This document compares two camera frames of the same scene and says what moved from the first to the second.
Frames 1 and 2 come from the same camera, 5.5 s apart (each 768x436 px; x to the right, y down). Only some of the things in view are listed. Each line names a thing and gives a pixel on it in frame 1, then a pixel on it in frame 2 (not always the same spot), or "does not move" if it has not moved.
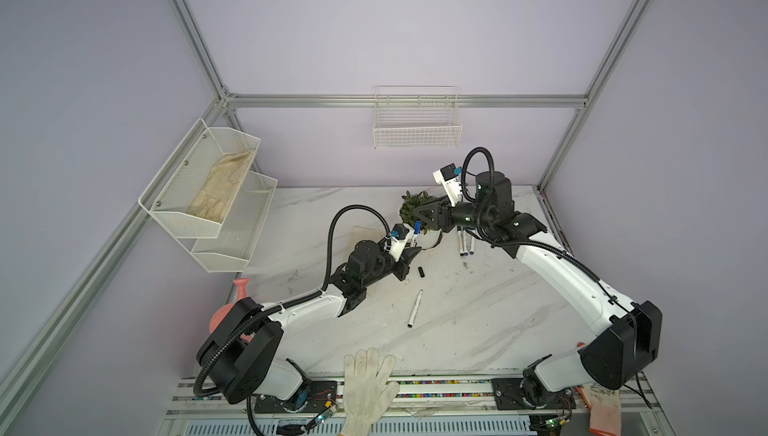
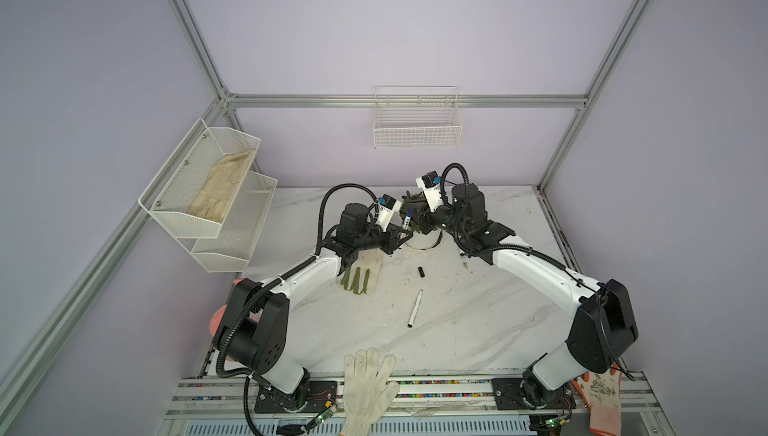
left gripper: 402,264 -> 387,238
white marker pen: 415,309 does not move
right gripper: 440,210 -> 421,216
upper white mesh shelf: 192,193 does not move
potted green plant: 429,236 does not move
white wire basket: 413,117 does not move
